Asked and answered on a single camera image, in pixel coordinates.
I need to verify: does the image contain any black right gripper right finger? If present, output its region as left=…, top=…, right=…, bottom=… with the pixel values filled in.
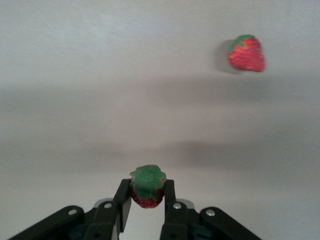
left=159, top=179, right=262, bottom=240

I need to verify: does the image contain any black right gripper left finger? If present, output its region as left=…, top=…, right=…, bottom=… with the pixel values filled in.
left=7, top=178, right=133, bottom=240

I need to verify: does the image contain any red strawberry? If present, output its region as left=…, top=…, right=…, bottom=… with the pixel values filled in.
left=129, top=164, right=167, bottom=209
left=227, top=34, right=266, bottom=73

